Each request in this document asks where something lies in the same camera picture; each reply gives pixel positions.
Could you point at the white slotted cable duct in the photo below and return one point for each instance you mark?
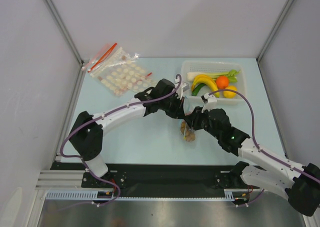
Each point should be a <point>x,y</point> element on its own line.
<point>95,195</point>

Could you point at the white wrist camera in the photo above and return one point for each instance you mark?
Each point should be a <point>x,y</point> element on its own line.
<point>209,101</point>
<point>182,89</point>

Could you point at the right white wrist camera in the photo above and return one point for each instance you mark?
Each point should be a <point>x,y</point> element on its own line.
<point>209,101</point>

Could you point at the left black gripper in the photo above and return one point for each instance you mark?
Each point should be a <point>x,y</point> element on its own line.
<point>178,112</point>

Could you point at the polka dot zip bag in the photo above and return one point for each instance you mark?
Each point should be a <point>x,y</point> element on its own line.
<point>121,78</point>

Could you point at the blue zipper clear bag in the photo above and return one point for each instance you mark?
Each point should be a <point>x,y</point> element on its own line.
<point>188,108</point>

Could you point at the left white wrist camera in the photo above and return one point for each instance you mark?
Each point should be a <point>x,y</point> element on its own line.
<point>182,89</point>

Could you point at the right aluminium frame post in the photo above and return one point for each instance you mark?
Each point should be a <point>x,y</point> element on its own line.
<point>275,29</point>

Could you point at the green celery stalk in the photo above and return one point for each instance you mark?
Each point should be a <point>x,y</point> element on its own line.
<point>231,75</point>

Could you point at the brown longan bunch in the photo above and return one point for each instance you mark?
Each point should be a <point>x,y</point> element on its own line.
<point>187,132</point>

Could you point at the white plastic basket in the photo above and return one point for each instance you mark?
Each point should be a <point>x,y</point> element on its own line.
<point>214,67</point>

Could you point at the orange fruit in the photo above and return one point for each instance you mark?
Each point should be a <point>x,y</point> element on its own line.
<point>222,82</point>

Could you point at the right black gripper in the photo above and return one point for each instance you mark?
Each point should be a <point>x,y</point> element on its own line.
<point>194,118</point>

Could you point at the left aluminium frame post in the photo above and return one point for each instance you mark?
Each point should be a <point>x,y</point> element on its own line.
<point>50,5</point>

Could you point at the yellow banana bunch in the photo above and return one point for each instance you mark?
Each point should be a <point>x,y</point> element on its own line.
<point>205,79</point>

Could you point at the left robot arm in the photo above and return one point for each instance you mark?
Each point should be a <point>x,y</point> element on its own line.
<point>87,133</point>

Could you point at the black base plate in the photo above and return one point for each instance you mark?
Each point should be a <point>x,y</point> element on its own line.
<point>168,181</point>

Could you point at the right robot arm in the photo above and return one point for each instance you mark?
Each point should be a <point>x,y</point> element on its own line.
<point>297,183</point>

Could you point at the green cucumber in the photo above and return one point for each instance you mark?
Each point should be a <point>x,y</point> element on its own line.
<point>197,89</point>

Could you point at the yellow lemon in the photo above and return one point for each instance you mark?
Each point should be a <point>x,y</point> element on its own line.
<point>229,92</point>

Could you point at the red zipper clear bag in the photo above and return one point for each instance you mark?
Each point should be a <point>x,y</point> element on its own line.
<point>108,59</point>

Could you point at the aluminium frame post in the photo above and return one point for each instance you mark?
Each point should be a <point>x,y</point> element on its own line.
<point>50,5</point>
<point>275,29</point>

